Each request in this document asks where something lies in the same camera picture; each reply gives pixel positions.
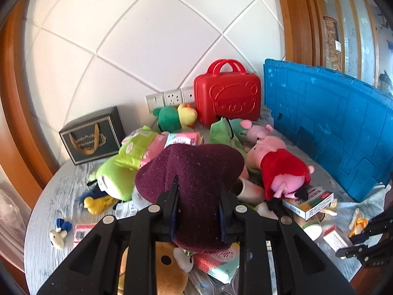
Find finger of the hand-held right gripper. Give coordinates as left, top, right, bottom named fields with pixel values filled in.
left=335, top=236, right=393, bottom=266
left=348, top=213, right=393, bottom=244

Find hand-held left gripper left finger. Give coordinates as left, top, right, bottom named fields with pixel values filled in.
left=37, top=175, right=180, bottom=295

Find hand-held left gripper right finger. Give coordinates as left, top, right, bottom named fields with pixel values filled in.
left=219, top=187, right=357, bottom=295

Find maroon knitted hat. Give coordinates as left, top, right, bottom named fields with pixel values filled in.
left=134, top=143, right=246, bottom=254

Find blue plastic storage crate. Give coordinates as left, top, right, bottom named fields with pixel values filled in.
left=263, top=58, right=393, bottom=203

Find yellow orange plush toy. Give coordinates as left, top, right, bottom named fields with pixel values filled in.
left=349, top=208, right=369, bottom=231

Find pink printed carton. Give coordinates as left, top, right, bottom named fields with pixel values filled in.
left=191, top=242, right=241, bottom=285

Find beige cup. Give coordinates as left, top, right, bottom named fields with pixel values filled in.
left=232, top=167, right=265, bottom=206

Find white capped bottle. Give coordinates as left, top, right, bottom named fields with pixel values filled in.
left=302, top=218, right=323, bottom=241

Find brown bear plush toy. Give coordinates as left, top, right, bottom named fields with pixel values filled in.
left=118, top=241, right=189, bottom=295

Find scattered white medicine boxes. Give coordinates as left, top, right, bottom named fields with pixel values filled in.
left=282, top=186, right=351, bottom=252

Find green caterpillar plush toy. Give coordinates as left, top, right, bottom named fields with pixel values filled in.
left=88, top=126, right=168, bottom=202

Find yellow duck toy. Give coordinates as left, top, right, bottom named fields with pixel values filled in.
left=83, top=195, right=119, bottom=216

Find pink pig plush red dress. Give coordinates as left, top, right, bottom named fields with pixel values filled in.
left=247, top=133, right=316, bottom=212

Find pink floral tissue packet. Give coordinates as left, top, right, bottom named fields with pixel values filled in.
left=164, top=132, right=202, bottom=147

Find dark blue plush toy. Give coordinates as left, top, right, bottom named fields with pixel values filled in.
left=76, top=188, right=106, bottom=206

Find pink white small box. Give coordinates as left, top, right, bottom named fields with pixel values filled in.
left=73, top=224, right=99, bottom=248

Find green round plush toy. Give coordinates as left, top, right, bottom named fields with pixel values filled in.
left=153, top=106, right=185, bottom=133

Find yellow chick plush toy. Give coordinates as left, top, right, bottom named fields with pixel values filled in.
left=177, top=104, right=198, bottom=127

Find dark gift box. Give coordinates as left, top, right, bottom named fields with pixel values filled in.
left=59, top=106, right=126, bottom=165

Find red toy suitcase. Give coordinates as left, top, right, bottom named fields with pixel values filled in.
left=193, top=59, right=261, bottom=126

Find clear plastic bag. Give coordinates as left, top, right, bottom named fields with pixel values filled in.
left=0, top=172, right=33, bottom=271

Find rolled patterned carpet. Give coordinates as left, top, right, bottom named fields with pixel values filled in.
left=322, top=15, right=343, bottom=72

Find wooden partition screen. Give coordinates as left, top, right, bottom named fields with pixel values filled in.
left=319, top=0, right=383, bottom=83

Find small white rabbit keychain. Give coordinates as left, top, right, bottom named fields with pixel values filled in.
left=49, top=218, right=73, bottom=249

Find white wall switch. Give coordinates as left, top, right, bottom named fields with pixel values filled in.
left=145, top=94, right=166, bottom=112

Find white wall socket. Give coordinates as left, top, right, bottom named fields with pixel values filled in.
left=163, top=90, right=184, bottom=106
left=181, top=87, right=197, bottom=103

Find wooden wall frame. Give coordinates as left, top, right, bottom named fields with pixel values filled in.
left=275, top=0, right=326, bottom=68
left=0, top=0, right=59, bottom=209

